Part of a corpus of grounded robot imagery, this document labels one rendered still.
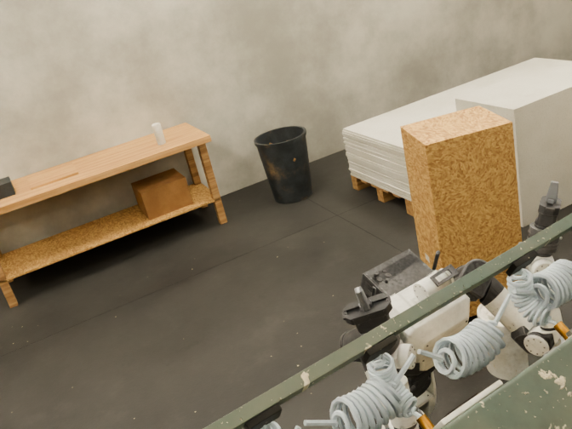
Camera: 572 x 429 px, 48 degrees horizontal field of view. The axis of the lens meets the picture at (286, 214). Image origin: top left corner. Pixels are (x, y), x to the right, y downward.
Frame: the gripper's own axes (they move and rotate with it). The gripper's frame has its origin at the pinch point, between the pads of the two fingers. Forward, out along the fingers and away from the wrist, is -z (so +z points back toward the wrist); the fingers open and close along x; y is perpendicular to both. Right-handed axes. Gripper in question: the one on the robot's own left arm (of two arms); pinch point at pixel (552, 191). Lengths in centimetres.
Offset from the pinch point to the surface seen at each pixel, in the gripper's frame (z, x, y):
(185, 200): 151, -299, 324
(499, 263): -14, 99, 4
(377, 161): 94, -348, 154
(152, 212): 159, -273, 344
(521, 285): -10, 96, 0
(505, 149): 28, -173, 31
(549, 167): 70, -323, 12
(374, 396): -1, 122, 15
